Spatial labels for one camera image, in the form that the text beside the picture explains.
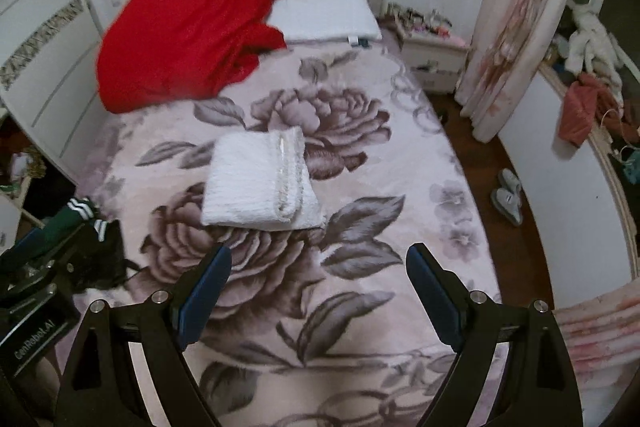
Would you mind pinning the floral printed blanket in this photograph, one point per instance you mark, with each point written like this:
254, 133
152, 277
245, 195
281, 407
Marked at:
380, 147

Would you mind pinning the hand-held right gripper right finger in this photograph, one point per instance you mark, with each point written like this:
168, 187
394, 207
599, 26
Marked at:
435, 297

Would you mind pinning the person's left forearm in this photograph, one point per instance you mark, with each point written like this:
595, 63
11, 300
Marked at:
70, 219

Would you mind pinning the dark clutter beside bed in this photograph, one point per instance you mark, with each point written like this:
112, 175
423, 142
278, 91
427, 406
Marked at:
22, 172

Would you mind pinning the pink garment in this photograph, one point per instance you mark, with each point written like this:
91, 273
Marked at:
580, 112

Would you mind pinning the white pillow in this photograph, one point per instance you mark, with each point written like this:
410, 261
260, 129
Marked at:
325, 17

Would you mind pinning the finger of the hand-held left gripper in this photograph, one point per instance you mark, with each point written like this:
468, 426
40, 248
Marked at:
32, 239

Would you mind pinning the red blanket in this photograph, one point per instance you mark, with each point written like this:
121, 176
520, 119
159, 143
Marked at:
190, 37

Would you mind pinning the white towel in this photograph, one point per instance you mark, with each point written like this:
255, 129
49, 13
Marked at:
245, 177

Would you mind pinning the white wardrobe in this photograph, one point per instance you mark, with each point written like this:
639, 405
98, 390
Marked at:
45, 57

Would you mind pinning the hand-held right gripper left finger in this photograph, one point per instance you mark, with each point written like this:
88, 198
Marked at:
205, 297

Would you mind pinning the grey slipper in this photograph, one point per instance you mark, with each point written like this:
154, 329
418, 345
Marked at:
511, 184
506, 207

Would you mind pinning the white nightstand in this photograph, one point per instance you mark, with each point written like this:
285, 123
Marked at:
432, 57

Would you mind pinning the pink floral curtain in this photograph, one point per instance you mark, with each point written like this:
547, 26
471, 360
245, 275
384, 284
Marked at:
600, 332
510, 32

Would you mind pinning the small clutter on nightstand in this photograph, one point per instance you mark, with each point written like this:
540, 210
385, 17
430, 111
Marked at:
425, 19

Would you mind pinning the white cloth bundle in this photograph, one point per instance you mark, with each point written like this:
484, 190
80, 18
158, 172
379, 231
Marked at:
595, 42

